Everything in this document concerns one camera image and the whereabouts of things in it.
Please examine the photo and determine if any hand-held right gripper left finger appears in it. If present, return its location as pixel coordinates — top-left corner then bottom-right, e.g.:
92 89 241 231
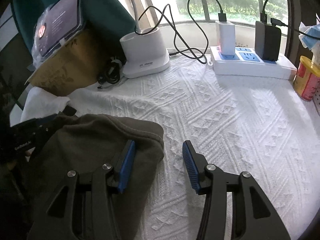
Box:
26 140 137 240

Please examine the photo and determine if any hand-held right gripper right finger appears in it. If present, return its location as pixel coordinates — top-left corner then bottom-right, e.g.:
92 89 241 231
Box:
182 140 292 240

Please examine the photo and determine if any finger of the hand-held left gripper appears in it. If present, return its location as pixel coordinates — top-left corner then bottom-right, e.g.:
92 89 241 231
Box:
31 114 60 133

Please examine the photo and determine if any dark grey garment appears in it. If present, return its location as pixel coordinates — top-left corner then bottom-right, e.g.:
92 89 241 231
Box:
0 114 165 240

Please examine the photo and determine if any white cloth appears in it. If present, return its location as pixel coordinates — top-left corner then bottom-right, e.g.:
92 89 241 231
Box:
20 86 72 123

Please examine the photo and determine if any white textured tablecloth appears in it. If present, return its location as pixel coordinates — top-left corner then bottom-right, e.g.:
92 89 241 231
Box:
62 54 318 240

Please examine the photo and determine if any brown cardboard box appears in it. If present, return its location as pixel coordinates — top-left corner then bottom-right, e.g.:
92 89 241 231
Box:
24 29 105 97

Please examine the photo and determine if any tablet in clear case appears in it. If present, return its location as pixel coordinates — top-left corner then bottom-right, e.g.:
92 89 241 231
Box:
32 0 87 58

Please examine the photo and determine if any white desk lamp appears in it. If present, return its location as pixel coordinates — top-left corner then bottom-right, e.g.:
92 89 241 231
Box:
119 0 171 79

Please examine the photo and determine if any white power strip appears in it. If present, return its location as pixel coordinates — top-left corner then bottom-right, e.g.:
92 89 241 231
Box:
208 45 297 80

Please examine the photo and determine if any white charger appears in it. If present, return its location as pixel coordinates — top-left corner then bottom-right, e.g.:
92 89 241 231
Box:
215 21 236 55

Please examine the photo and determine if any yellow red can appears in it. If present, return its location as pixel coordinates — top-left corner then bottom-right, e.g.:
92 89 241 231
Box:
293 56 320 102

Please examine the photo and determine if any black charger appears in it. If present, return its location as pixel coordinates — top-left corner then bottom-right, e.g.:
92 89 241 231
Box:
254 20 282 61

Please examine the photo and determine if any balcony railing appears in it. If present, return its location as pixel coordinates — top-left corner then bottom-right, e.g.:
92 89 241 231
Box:
144 0 288 27

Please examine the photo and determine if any blue white plastic bag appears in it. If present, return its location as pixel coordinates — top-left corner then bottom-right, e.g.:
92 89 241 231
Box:
299 21 320 50

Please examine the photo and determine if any black cable bundle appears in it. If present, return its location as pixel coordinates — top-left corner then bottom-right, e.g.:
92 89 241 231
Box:
96 57 124 90

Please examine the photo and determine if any black looping loose cable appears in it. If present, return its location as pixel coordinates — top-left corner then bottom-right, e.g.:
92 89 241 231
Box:
135 4 208 64

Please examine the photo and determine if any black white-charger cable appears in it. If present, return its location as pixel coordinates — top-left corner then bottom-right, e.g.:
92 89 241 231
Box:
187 0 228 65

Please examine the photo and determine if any black charger cable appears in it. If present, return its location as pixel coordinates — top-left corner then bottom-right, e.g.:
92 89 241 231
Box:
262 0 287 22

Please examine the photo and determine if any black cable toward basket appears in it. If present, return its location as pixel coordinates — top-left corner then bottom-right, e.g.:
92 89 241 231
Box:
271 18 320 39

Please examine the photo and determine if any dark window frame post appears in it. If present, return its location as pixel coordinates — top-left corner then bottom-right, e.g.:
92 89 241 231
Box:
285 0 300 58

